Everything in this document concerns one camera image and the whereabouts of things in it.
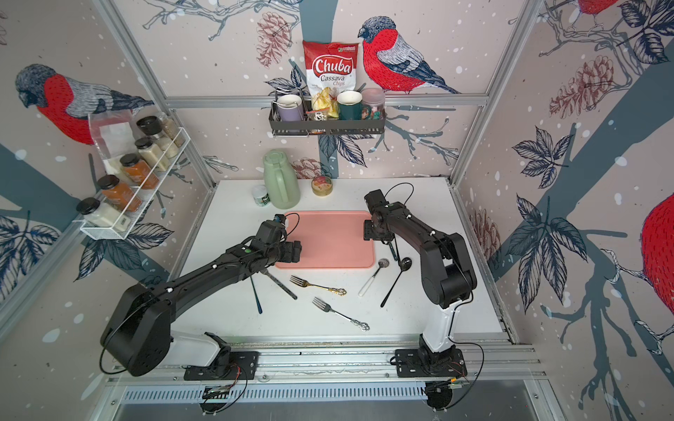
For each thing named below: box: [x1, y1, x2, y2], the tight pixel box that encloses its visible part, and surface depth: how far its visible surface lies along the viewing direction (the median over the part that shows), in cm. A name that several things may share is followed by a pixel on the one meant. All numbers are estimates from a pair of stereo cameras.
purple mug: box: [277, 94, 302, 122], surface depth 85 cm
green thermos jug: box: [263, 149, 302, 210], surface depth 98 cm
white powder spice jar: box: [76, 196, 131, 233], surface depth 62 cm
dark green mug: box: [337, 90, 373, 121], surface depth 86 cm
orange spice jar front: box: [96, 174, 144, 213], surface depth 68 cm
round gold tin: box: [310, 175, 334, 197], surface depth 120 cm
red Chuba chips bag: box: [302, 40, 360, 99], surface depth 81 cm
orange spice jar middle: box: [119, 152, 160, 190], surface depth 73 cm
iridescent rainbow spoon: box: [249, 275, 264, 315], surface depth 87 cm
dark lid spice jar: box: [136, 112, 186, 148], surface depth 83 cm
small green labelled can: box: [250, 184, 272, 207], surface depth 113 cm
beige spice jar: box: [135, 136, 171, 172], surface depth 78 cm
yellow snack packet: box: [311, 86, 340, 119], surface depth 87 cm
